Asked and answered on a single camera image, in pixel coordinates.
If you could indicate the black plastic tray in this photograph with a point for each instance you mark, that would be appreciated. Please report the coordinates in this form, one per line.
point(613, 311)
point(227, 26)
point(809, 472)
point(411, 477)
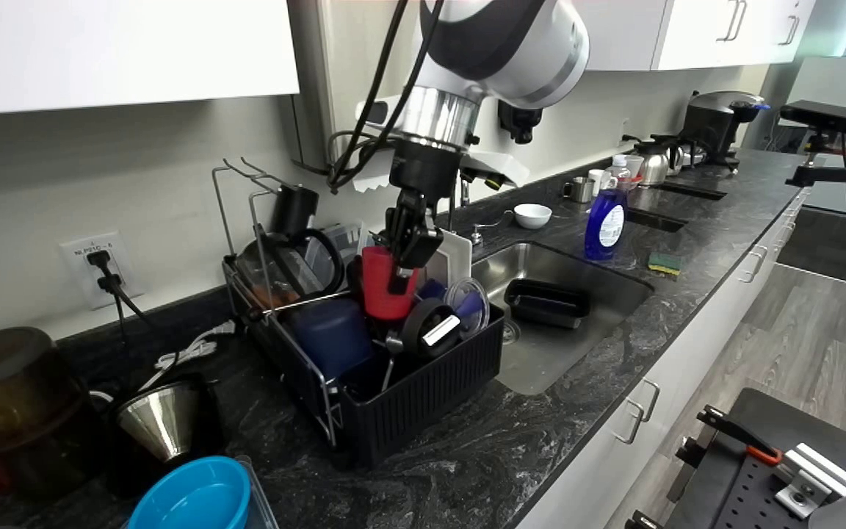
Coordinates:
point(547, 303)

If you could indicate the black soap dispenser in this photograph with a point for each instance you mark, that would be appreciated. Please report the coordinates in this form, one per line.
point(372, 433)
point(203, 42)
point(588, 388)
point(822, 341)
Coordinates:
point(519, 120)

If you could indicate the steel paper towel dispenser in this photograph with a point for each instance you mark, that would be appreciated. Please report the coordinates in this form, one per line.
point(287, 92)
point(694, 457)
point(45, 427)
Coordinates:
point(342, 48)

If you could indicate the white upper cabinet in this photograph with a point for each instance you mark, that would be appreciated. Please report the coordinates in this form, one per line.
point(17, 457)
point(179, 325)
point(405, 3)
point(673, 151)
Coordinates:
point(82, 53)

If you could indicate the dark blue cup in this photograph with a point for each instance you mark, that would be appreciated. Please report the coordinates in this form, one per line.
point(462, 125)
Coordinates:
point(333, 336)

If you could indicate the small white bowl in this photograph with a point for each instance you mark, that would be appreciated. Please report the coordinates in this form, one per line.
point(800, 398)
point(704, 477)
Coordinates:
point(534, 216)

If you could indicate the red handled tool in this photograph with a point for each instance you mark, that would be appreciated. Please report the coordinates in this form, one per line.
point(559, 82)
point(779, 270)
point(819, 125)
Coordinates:
point(751, 441)

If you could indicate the black mug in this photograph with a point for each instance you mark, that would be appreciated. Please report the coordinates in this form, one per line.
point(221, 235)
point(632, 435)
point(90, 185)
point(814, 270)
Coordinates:
point(293, 211)

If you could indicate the blue dish soap bottle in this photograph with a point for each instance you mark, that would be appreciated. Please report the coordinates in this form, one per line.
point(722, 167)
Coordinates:
point(606, 225)

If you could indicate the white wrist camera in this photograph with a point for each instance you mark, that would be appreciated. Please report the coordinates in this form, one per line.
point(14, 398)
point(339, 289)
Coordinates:
point(496, 167)

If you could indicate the red plastic cup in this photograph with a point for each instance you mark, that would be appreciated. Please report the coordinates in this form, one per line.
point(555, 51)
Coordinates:
point(386, 289)

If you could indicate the green yellow sponge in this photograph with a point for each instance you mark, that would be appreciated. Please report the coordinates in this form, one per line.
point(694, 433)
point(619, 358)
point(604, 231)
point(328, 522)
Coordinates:
point(666, 263)

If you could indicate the blue plastic bowl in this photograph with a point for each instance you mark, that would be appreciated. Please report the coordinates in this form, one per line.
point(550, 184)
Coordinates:
point(208, 491)

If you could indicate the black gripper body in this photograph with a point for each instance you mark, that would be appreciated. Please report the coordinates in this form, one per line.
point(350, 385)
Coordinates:
point(422, 176)

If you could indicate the black tool cart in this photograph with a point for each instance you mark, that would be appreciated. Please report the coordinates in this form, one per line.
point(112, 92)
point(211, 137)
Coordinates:
point(726, 488)

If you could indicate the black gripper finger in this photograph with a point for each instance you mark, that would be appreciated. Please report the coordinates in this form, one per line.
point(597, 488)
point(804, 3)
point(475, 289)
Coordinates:
point(419, 250)

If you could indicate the black coffee machine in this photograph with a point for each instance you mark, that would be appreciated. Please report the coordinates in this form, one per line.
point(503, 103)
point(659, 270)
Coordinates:
point(712, 120)

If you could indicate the white square plate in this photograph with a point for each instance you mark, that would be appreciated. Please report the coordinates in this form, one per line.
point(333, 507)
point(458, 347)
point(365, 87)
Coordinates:
point(453, 260)

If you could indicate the white wall outlet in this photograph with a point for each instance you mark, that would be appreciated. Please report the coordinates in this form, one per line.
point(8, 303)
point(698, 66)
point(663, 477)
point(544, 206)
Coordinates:
point(77, 253)

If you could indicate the clear glass bowl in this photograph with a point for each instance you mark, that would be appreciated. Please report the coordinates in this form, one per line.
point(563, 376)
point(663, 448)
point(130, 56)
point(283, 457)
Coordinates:
point(472, 307)

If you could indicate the dark round lidded pot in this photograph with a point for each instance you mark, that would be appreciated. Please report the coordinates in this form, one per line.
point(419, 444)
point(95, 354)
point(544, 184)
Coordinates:
point(38, 398)

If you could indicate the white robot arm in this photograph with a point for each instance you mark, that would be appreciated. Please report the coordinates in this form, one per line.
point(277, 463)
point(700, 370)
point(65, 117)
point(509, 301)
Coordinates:
point(525, 53)

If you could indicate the black dish rack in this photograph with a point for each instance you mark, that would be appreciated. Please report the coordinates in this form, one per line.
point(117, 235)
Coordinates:
point(422, 366)

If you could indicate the stainless steel sink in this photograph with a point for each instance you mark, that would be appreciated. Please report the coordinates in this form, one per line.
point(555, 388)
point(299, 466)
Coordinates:
point(535, 355)

